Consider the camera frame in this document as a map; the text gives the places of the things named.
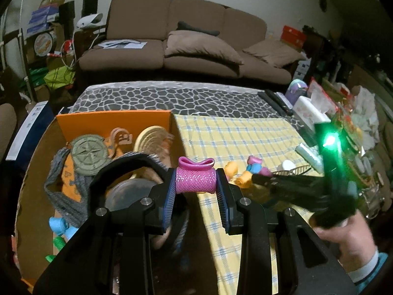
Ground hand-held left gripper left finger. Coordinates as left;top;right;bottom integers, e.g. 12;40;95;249
32;167;177;295

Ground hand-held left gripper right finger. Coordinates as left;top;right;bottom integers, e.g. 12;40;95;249
216;168;358;295

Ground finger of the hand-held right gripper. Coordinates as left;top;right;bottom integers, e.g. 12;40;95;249
251;173;327;191
267;187;330;214

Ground pink mesh roll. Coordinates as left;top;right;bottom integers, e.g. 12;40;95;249
174;156;217;195

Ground pile of coloured rolls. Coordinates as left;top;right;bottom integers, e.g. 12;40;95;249
224;155;274;189

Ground black fabric headband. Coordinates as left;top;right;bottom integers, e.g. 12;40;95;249
88;153;191;252

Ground orange cardboard box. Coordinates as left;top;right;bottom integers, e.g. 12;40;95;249
13;109;197;295

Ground person's right forearm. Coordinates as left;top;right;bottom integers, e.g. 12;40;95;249
346;250;389;287

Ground person's right hand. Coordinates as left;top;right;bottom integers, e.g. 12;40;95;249
316;211;379;275

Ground white round bottle cap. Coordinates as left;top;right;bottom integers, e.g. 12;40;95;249
277;159;296;172

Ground light blue bag roll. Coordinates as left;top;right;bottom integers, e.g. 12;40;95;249
295;142;325;173

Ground dark round bowl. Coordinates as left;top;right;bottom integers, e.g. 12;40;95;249
105;179;161;210

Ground tan woven coaster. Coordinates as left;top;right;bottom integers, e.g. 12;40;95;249
134;125;168;155

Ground white tissue box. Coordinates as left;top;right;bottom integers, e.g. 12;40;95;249
293;95;331;130

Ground yellow plaid cloth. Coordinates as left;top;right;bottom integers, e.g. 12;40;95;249
173;114;326;295

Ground white plastic bags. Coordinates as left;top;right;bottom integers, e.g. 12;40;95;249
352;85;382;142

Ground tan plastic hook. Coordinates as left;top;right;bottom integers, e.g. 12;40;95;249
104;127;135;158

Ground black remote control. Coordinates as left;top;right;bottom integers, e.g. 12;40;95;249
257;91;287;116
265;89;294;115

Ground red and white packet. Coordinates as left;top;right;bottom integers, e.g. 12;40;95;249
308;78;342;112

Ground purple and teal container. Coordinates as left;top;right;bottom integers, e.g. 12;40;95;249
285;79;308;104

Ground green compass disc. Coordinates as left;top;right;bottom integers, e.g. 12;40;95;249
70;133;110;176

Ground grey stone-pattern blanket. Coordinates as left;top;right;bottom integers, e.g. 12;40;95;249
68;81;309;136

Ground grey and orange cloth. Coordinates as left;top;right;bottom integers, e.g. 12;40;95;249
44;147;191;252

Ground small brown pillow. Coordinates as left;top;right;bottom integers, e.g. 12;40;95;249
242;38;303;69

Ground orange shoe boxes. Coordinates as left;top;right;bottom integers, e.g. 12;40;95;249
280;25;307;47

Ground large brown pillow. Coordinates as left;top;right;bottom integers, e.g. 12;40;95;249
164;30;244;66

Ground white and blue box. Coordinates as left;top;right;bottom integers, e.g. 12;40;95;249
5;100;50;161

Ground papers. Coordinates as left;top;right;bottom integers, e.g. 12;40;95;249
98;39;147;50

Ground green bag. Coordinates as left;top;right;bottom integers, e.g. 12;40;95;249
44;65;76;89

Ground dark grey cushion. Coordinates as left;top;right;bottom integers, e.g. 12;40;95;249
177;20;221;36

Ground brown chair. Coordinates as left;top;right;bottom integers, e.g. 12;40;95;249
0;102;18;161

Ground brown sofa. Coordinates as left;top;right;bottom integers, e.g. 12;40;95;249
76;0;293;86

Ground white handheld device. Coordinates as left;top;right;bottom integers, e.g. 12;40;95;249
76;13;104;29

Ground round biscuit tin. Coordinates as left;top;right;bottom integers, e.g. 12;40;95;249
33;31;56;56

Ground black speaker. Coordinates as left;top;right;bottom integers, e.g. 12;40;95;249
59;0;76;35
82;0;99;18

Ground stack of blue boxes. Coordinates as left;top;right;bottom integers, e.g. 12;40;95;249
27;3;59;35

